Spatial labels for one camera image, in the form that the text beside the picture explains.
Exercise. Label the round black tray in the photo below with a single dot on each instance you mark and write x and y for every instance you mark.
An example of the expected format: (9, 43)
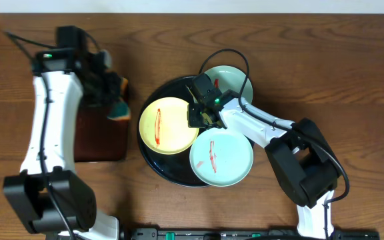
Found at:
(174, 168)

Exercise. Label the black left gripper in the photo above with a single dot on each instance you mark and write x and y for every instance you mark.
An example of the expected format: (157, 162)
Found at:
(113, 80)

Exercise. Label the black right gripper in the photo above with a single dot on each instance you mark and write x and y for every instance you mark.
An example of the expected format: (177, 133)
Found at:
(192, 119)

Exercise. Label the yellow plate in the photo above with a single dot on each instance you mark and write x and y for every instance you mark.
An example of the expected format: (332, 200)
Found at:
(163, 126)

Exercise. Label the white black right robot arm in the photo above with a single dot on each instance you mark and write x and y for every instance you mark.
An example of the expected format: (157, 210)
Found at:
(305, 166)

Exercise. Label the rectangular black tray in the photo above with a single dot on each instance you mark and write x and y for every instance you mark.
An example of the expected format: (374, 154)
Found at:
(97, 138)

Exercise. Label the green orange sponge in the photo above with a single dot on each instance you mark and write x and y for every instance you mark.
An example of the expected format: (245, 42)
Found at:
(120, 110)

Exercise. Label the mint green plate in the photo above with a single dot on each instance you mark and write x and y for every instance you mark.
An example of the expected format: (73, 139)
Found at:
(221, 157)
(226, 78)

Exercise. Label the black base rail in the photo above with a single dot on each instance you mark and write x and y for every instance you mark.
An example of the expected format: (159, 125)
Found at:
(272, 234)

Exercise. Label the mint green plate front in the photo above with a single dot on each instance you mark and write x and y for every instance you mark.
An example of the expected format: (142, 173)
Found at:
(221, 157)

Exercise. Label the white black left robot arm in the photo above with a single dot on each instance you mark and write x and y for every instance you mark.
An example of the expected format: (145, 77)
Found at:
(47, 195)

